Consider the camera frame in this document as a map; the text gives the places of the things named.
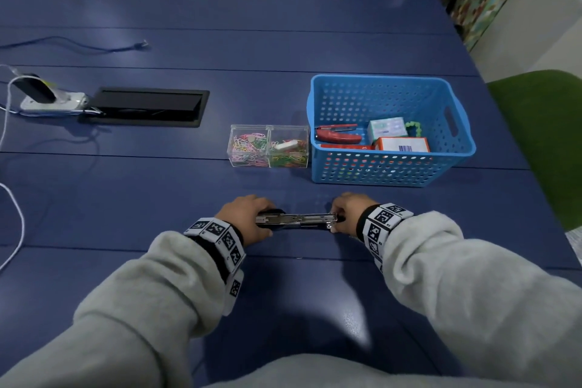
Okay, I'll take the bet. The person's left hand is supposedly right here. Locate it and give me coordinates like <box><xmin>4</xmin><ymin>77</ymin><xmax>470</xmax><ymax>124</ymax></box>
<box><xmin>215</xmin><ymin>194</ymin><xmax>276</xmax><ymax>247</ymax></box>

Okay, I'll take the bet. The person's left forearm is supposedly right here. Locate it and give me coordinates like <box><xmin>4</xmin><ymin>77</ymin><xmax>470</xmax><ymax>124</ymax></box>
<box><xmin>0</xmin><ymin>231</ymin><xmax>228</xmax><ymax>388</ymax></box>

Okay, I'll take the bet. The blue network cable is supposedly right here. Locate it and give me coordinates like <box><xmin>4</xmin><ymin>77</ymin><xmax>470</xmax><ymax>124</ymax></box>
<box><xmin>0</xmin><ymin>36</ymin><xmax>151</xmax><ymax>55</ymax></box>

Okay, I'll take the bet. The marker-printed wrist band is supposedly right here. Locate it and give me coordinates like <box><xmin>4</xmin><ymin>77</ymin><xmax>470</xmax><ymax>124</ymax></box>
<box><xmin>356</xmin><ymin>203</ymin><xmax>414</xmax><ymax>274</ymax></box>
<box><xmin>183</xmin><ymin>218</ymin><xmax>246</xmax><ymax>316</ymax></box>

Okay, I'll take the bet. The green upholstered chair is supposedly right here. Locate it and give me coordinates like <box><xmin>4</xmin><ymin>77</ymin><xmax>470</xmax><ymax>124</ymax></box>
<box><xmin>487</xmin><ymin>69</ymin><xmax>582</xmax><ymax>233</ymax></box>

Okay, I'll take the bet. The white power strip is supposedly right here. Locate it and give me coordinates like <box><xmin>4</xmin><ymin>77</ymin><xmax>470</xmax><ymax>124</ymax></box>
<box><xmin>19</xmin><ymin>91</ymin><xmax>89</xmax><ymax>112</ymax></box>

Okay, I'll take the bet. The marker-printed left wrist band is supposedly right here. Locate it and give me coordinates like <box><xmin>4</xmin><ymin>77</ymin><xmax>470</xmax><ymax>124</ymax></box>
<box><xmin>183</xmin><ymin>218</ymin><xmax>246</xmax><ymax>316</ymax></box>

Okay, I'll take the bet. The orange and white box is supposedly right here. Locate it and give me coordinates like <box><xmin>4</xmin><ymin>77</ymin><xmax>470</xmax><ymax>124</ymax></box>
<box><xmin>374</xmin><ymin>137</ymin><xmax>431</xmax><ymax>153</ymax></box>

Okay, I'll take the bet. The person's right forearm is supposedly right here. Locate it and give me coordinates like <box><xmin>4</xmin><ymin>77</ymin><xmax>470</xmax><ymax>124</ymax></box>
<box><xmin>381</xmin><ymin>211</ymin><xmax>582</xmax><ymax>388</ymax></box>

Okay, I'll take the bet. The black power adapter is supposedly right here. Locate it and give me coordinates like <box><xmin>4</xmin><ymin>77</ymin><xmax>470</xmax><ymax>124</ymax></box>
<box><xmin>15</xmin><ymin>73</ymin><xmax>57</xmax><ymax>104</ymax></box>

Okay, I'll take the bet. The person's grey sweater torso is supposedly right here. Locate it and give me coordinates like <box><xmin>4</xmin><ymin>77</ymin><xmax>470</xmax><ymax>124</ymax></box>
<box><xmin>193</xmin><ymin>353</ymin><xmax>546</xmax><ymax>388</ymax></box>

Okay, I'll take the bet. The pale green small box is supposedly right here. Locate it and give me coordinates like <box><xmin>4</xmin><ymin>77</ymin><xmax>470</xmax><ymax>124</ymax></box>
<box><xmin>366</xmin><ymin>117</ymin><xmax>408</xmax><ymax>144</ymax></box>

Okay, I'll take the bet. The black table cable hatch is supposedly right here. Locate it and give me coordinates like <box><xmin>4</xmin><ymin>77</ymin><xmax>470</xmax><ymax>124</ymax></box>
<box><xmin>78</xmin><ymin>87</ymin><xmax>211</xmax><ymax>128</ymax></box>

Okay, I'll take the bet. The blue perforated plastic basket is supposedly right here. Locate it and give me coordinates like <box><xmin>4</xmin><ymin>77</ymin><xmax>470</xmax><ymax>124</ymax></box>
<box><xmin>306</xmin><ymin>74</ymin><xmax>477</xmax><ymax>188</ymax></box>

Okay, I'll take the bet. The white cable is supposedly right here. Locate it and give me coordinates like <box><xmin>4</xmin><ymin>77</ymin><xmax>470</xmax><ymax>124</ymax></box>
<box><xmin>0</xmin><ymin>64</ymin><xmax>69</xmax><ymax>272</ymax></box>

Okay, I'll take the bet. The red stapler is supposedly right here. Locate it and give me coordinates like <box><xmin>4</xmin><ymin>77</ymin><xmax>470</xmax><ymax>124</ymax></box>
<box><xmin>315</xmin><ymin>124</ymin><xmax>363</xmax><ymax>145</ymax></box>

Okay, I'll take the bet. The marker-printed right wrist band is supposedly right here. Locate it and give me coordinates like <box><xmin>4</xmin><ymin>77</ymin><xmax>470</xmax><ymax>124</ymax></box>
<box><xmin>356</xmin><ymin>203</ymin><xmax>414</xmax><ymax>274</ymax></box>

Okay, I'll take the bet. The black metal stapler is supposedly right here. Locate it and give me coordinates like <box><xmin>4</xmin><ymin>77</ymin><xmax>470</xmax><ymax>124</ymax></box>
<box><xmin>255</xmin><ymin>209</ymin><xmax>345</xmax><ymax>231</ymax></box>

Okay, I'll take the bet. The clear box of paper clips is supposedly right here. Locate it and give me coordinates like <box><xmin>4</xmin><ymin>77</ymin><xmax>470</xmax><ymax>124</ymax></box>
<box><xmin>227</xmin><ymin>124</ymin><xmax>310</xmax><ymax>169</ymax></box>

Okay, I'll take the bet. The person's right hand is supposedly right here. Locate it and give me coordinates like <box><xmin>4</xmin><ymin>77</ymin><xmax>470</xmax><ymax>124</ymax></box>
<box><xmin>330</xmin><ymin>192</ymin><xmax>380</xmax><ymax>238</ymax></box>

